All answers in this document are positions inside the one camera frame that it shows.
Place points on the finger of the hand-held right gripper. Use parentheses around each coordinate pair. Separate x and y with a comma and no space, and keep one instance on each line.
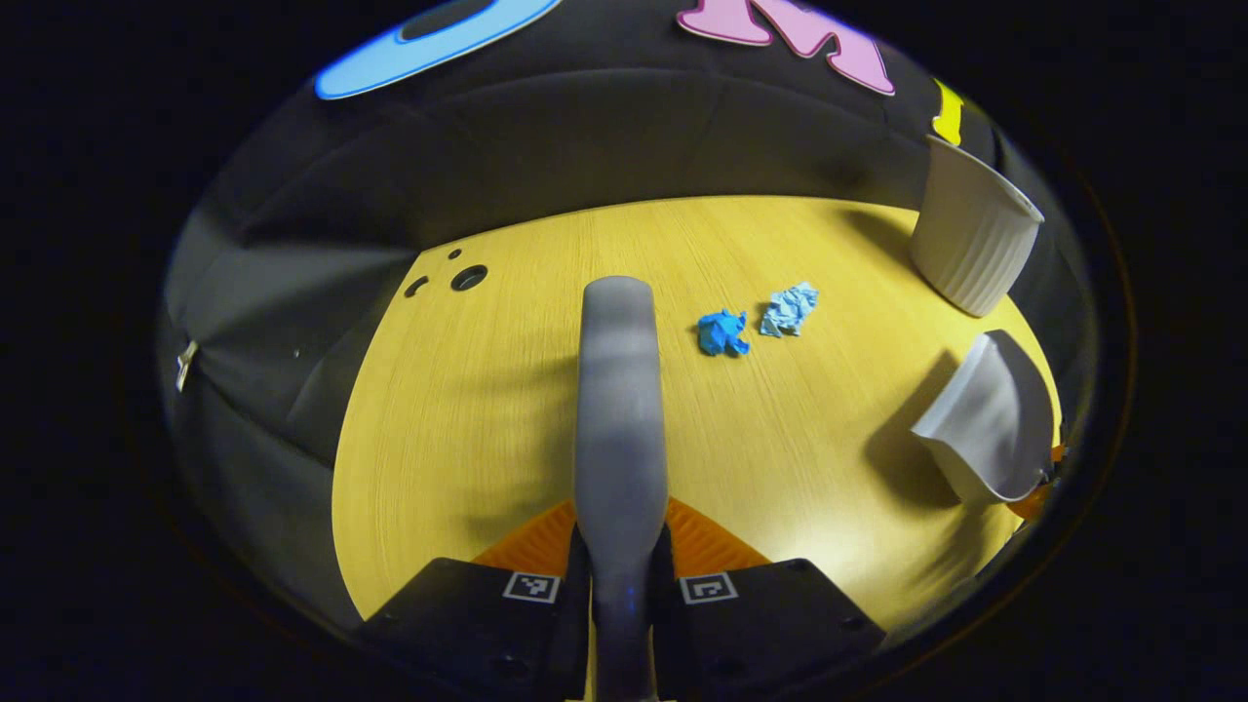
(1035,497)

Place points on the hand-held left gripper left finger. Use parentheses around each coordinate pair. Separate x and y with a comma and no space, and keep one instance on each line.
(468,624)

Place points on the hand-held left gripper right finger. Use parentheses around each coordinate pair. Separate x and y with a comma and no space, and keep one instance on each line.
(770,624)

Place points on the gray dustpan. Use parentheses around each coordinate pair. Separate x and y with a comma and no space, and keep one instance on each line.
(990,429)

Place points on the gray ribbed garbage bin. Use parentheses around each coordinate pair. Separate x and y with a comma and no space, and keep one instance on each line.
(970,244)

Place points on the small gray broom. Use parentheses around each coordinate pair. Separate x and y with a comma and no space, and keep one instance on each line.
(619,409)

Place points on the dark blue paper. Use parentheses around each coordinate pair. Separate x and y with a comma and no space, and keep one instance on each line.
(721,333)

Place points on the light blue paper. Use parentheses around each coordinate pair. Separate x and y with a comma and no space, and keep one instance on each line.
(788,310)

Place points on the wooden desktop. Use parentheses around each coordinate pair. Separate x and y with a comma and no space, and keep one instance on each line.
(468,409)

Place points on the small white clip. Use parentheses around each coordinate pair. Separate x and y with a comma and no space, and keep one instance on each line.
(186,366)

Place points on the black backdrop cloth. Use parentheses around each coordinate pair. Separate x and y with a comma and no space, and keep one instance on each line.
(585,136)

